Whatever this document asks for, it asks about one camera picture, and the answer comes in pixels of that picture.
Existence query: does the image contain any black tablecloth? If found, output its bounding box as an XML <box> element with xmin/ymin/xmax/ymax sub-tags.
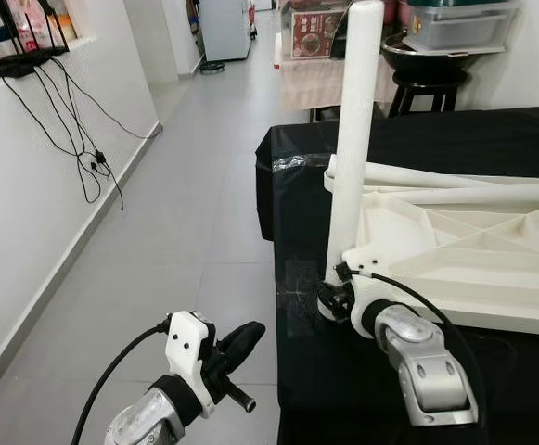
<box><xmin>255</xmin><ymin>107</ymin><xmax>539</xmax><ymax>445</ymax></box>

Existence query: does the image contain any clear plastic bag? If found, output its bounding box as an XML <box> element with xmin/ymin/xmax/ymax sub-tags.
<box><xmin>271</xmin><ymin>151</ymin><xmax>334</xmax><ymax>175</ymax></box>

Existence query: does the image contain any white plastic table top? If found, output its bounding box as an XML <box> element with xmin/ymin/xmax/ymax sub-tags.
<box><xmin>320</xmin><ymin>174</ymin><xmax>539</xmax><ymax>337</ymax></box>

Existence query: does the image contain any black wok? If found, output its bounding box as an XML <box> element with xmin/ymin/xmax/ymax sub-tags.
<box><xmin>380</xmin><ymin>32</ymin><xmax>480</xmax><ymax>90</ymax></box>

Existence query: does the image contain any red printed storage box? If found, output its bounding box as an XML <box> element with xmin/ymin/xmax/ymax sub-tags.
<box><xmin>283</xmin><ymin>0</ymin><xmax>350</xmax><ymax>62</ymax></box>

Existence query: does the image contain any white appliance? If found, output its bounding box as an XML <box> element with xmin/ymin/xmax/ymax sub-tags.
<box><xmin>199</xmin><ymin>0</ymin><xmax>257</xmax><ymax>65</ymax></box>

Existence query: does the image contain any clear plastic storage box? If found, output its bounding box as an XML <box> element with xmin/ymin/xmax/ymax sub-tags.
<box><xmin>404</xmin><ymin>0</ymin><xmax>521</xmax><ymax>56</ymax></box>

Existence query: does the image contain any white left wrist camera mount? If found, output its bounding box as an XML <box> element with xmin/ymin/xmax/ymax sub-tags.
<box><xmin>165</xmin><ymin>311</ymin><xmax>217</xmax><ymax>410</ymax></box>

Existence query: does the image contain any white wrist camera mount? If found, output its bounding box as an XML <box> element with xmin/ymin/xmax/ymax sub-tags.
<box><xmin>165</xmin><ymin>311</ymin><xmax>217</xmax><ymax>410</ymax></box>
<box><xmin>339</xmin><ymin>246</ymin><xmax>392</xmax><ymax>337</ymax></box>

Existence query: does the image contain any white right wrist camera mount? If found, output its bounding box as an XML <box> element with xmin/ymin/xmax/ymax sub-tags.
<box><xmin>339</xmin><ymin>246</ymin><xmax>392</xmax><ymax>337</ymax></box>

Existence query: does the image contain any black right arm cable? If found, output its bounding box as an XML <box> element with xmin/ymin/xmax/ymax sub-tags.
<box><xmin>337</xmin><ymin>264</ymin><xmax>490</xmax><ymax>439</ymax></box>

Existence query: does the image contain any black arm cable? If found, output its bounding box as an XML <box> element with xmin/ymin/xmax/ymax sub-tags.
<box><xmin>70</xmin><ymin>320</ymin><xmax>174</xmax><ymax>445</ymax></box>
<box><xmin>337</xmin><ymin>264</ymin><xmax>490</xmax><ymax>439</ymax></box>

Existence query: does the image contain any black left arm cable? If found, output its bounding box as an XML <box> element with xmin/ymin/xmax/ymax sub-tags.
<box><xmin>70</xmin><ymin>320</ymin><xmax>174</xmax><ymax>445</ymax></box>

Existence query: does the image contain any black wall cable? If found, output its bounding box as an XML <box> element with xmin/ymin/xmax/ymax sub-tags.
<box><xmin>0</xmin><ymin>56</ymin><xmax>160</xmax><ymax>210</ymax></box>

